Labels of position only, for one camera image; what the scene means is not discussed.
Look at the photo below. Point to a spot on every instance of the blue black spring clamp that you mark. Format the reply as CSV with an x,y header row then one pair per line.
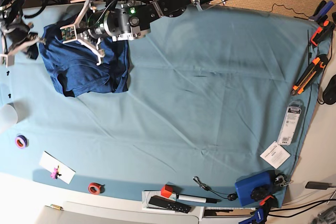
x,y
321,10

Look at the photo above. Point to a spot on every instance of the black remote control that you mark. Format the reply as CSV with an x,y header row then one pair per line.
x,y
169,204

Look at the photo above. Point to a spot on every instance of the black white marker pen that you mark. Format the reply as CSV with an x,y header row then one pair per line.
x,y
197,199

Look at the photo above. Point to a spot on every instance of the red cube block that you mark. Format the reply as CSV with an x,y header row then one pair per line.
x,y
167,191

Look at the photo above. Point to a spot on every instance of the orange black clamp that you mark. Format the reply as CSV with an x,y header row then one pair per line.
x,y
322,32

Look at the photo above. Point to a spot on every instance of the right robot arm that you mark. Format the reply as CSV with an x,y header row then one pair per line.
x,y
12,12

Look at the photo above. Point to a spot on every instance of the white paper card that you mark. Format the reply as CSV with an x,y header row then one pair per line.
x,y
48,162

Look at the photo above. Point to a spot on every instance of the dark blue t-shirt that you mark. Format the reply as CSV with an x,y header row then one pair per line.
x,y
73,67

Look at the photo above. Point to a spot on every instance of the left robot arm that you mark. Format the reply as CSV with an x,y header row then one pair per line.
x,y
121,20

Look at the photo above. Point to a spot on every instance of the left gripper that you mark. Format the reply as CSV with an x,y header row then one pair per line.
x,y
91,28

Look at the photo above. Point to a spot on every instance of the purple tape roll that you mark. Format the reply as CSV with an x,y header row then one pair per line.
x,y
21,141

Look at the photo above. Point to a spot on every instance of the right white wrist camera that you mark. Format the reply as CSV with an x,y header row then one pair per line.
x,y
7,60

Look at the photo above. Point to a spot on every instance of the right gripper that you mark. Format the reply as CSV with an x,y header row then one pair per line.
x,y
18,37

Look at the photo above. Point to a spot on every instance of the white paper packet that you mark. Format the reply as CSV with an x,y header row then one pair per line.
x,y
275,155

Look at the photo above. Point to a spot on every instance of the black computer mouse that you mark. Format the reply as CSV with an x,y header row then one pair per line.
x,y
329,94

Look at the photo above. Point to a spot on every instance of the pink binder clip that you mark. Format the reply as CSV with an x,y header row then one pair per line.
x,y
55,173

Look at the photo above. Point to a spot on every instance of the blue orange bar clamp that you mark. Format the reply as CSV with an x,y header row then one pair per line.
x,y
260,214

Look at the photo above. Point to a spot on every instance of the orange black utility knife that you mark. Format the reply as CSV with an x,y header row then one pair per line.
x,y
317,65

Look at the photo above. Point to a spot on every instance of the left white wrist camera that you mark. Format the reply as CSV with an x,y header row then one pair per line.
x,y
69,33

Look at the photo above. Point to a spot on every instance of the blue plastic box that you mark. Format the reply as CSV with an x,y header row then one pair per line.
x,y
255,188

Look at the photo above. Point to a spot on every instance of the red tape roll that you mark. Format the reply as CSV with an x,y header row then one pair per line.
x,y
95,188

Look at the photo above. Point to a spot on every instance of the translucent plastic cup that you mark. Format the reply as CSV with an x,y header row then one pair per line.
x,y
8,117

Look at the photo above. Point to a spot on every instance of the white notepad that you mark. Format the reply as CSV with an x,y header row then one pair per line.
x,y
147,194

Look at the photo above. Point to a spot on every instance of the blister pack of batteries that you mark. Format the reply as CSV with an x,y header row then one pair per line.
x,y
290,122

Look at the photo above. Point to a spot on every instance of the small black phone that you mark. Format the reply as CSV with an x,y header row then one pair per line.
x,y
317,185

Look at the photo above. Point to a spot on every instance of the light blue table cloth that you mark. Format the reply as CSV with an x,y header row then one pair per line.
x,y
207,95

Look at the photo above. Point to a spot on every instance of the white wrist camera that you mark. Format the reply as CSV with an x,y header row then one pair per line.
x,y
69,33
7,60

